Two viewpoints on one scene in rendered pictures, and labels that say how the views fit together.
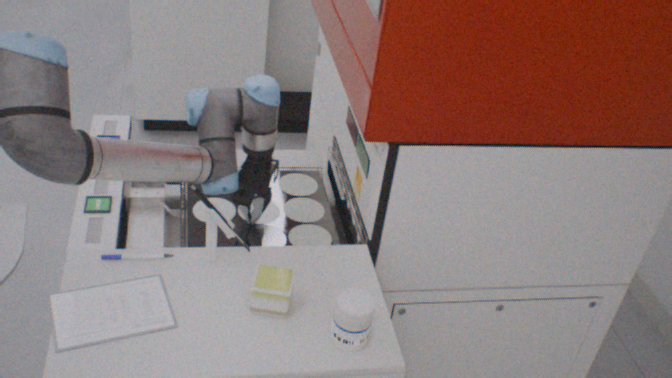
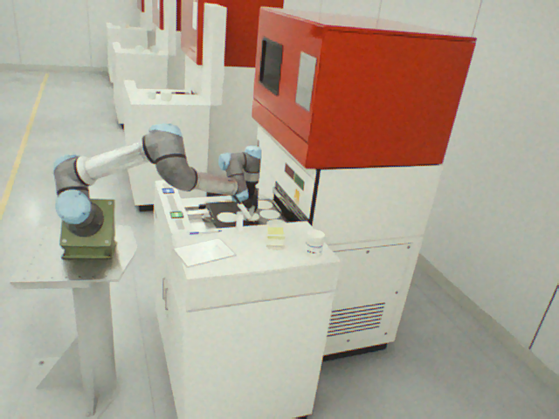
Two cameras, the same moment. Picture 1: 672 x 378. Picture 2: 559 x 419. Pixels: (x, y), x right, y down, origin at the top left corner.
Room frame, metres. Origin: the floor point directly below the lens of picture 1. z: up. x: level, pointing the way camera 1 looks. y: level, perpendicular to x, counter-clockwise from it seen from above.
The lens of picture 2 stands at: (-0.64, 0.33, 1.95)
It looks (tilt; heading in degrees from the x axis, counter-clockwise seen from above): 26 degrees down; 352
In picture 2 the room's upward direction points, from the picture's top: 7 degrees clockwise
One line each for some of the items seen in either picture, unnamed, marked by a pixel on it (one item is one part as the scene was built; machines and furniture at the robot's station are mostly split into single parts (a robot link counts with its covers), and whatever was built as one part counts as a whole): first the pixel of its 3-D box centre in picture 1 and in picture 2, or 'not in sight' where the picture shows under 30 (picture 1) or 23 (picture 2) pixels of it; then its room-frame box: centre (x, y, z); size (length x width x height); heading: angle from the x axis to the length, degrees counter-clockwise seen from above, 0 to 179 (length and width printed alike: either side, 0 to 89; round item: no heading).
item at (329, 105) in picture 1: (342, 127); (280, 175); (1.63, 0.01, 1.02); 0.82 x 0.03 x 0.40; 15
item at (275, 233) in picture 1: (259, 210); (249, 216); (1.39, 0.18, 0.90); 0.34 x 0.34 x 0.01; 15
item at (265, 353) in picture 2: not in sight; (227, 308); (1.28, 0.26, 0.41); 0.97 x 0.64 x 0.82; 15
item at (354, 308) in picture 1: (352, 320); (314, 243); (0.95, -0.06, 1.01); 0.07 x 0.07 x 0.10
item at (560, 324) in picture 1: (422, 295); (321, 265); (1.72, -0.32, 0.41); 0.82 x 0.71 x 0.82; 15
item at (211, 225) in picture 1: (219, 231); (244, 216); (1.12, 0.22, 1.03); 0.06 x 0.04 x 0.13; 105
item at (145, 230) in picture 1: (146, 226); (196, 227); (1.30, 0.43, 0.87); 0.36 x 0.08 x 0.03; 15
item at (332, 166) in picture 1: (343, 207); (287, 212); (1.46, -0.02, 0.89); 0.44 x 0.02 x 0.10; 15
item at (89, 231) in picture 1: (104, 197); (172, 216); (1.36, 0.55, 0.89); 0.55 x 0.09 x 0.14; 15
